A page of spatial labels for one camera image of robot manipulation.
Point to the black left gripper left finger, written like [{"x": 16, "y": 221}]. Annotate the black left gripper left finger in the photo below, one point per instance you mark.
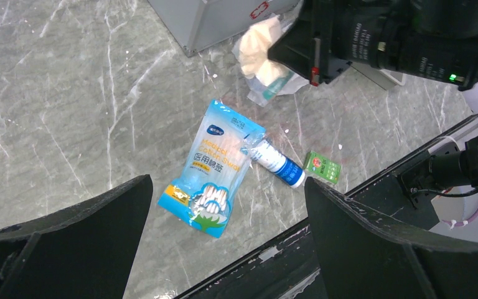
[{"x": 83, "y": 251}]

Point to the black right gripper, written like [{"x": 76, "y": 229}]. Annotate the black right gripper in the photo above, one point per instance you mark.
[{"x": 305, "y": 47}]

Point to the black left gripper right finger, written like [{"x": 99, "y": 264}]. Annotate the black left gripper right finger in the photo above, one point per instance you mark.
[{"x": 364, "y": 253}]

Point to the beige latex gloves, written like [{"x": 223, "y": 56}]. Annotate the beige latex gloves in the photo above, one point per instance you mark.
[{"x": 253, "y": 52}]

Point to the grey plastic divider tray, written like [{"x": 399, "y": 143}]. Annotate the grey plastic divider tray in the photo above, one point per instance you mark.
[{"x": 386, "y": 79}]

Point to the blue cotton swab bag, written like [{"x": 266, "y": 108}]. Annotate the blue cotton swab bag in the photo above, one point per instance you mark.
[{"x": 203, "y": 195}]

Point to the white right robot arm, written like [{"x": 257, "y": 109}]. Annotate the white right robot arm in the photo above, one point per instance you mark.
[{"x": 436, "y": 40}]

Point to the grey metal medicine case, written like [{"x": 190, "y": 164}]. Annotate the grey metal medicine case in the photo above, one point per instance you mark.
[{"x": 198, "y": 25}]

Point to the white gauze bag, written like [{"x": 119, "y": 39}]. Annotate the white gauze bag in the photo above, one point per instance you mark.
[{"x": 287, "y": 85}]

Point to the small green box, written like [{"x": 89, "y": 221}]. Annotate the small green box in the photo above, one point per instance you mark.
[{"x": 322, "y": 167}]

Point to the white blue spray bottle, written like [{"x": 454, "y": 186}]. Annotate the white blue spray bottle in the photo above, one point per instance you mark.
[{"x": 265, "y": 154}]

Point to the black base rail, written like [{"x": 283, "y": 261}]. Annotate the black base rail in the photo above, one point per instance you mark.
[{"x": 286, "y": 266}]

